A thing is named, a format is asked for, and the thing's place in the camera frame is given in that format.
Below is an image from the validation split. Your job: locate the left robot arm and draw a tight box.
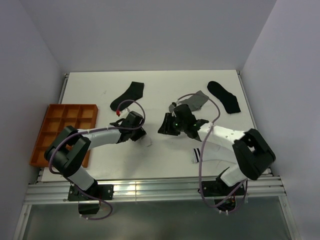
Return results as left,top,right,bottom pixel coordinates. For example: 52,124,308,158
44,111,146,200

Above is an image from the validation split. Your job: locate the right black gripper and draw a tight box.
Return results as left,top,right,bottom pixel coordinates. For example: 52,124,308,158
157,112,187,136

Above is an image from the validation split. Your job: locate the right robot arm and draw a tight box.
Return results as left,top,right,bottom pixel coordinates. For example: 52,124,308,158
158,104,276,195

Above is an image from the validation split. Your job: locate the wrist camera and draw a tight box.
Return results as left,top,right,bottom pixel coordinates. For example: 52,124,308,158
171,99,181,108
116,108,131,118

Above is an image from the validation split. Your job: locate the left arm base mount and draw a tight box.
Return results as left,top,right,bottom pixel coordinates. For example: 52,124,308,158
67,183,114,217

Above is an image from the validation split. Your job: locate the orange compartment tray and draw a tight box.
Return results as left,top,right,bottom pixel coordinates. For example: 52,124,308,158
29,104,98,168

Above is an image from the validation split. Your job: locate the white striped sock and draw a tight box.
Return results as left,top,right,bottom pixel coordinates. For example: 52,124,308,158
191,143,237,164

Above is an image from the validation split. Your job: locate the black sock right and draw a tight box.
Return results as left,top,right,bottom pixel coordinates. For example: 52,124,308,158
207,81,241,115

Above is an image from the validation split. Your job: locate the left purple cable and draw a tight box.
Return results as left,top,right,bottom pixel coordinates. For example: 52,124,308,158
48,99,147,221

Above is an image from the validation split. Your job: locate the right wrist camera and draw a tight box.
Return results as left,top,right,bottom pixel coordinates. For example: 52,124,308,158
171,99,181,108

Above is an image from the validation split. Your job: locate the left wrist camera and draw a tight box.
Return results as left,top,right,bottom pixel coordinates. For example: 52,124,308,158
116,108,131,118

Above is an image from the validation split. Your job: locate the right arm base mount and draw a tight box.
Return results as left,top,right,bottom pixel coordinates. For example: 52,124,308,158
198,179,248,214

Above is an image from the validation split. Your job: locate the black sock left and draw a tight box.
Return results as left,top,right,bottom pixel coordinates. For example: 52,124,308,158
110,81,145,112

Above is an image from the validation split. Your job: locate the purple cable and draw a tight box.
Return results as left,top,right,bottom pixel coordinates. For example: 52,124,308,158
48,99,147,221
174,93,250,209

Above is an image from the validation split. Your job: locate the black sock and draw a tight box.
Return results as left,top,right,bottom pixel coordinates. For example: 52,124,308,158
110,81,145,112
207,81,241,115

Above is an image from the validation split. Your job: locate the aluminium frame rail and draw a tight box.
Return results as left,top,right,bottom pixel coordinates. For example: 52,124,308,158
23,175,286,205

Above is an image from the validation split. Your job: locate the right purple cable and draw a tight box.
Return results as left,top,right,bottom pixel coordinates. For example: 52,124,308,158
174,93,250,209

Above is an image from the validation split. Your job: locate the grey sock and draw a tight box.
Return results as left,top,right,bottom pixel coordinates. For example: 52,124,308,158
179,90,209,112

